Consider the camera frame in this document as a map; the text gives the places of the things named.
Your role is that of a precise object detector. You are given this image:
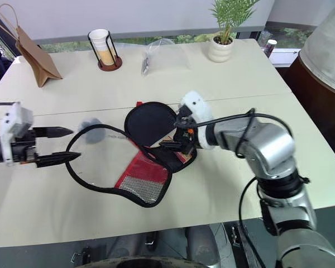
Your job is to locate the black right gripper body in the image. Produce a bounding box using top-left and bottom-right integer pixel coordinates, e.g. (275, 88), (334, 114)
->
(177, 104), (199, 156)

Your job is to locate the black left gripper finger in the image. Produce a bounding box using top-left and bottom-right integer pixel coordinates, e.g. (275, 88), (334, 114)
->
(35, 152), (82, 169)
(33, 126), (74, 140)

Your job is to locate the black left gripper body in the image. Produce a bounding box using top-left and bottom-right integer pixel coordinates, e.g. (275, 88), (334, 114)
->
(9, 128), (40, 166)

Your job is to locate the black rubber table tennis paddle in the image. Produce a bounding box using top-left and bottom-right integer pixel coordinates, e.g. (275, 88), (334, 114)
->
(124, 102), (192, 163)

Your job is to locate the black red paddle case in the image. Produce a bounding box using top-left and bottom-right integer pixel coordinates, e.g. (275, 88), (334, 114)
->
(65, 101), (198, 209)

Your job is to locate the grey round soft object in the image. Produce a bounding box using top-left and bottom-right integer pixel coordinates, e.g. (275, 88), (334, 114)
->
(77, 117), (106, 145)

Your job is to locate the dark item in plastic bag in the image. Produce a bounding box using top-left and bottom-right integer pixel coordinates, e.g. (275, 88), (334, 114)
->
(141, 55), (151, 76)

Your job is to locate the clear plastic bag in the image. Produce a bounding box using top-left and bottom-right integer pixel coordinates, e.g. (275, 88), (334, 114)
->
(141, 38), (193, 76)

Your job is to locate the brown paper bag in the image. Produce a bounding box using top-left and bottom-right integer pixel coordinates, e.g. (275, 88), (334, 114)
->
(0, 3), (64, 89)

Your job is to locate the white ribbed plant pot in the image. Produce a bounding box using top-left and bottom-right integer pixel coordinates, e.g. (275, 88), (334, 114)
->
(207, 36), (236, 63)

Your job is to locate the white paper cup stack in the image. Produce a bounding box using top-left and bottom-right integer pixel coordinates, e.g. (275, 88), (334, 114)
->
(89, 28), (114, 66)

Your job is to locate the grey rounded leg shape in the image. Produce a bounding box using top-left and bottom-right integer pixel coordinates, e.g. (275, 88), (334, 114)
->
(184, 224), (222, 267)

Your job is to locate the dark can with white lid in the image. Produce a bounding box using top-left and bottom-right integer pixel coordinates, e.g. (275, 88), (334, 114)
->
(264, 39), (278, 59)

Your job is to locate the green leafy plant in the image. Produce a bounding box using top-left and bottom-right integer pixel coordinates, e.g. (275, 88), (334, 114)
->
(210, 0), (261, 45)

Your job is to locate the dark rounded shape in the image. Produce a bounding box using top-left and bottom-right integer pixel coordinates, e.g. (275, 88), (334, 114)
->
(93, 255), (210, 268)

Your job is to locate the dark brown wooden base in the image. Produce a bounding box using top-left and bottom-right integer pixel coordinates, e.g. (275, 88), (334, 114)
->
(284, 51), (335, 170)

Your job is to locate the large grey cone shape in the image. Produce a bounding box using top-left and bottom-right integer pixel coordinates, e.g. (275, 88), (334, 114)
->
(299, 0), (335, 98)

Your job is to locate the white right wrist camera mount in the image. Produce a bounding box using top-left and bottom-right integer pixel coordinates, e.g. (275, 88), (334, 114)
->
(179, 90), (215, 151)

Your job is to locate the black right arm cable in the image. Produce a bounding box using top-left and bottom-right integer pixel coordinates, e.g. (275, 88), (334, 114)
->
(194, 108), (311, 246)

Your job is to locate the black wire cup holder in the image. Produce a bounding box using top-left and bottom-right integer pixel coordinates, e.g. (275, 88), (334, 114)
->
(87, 28), (123, 73)

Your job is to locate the black strap under table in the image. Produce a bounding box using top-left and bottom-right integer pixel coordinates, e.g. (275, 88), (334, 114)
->
(230, 223), (262, 268)

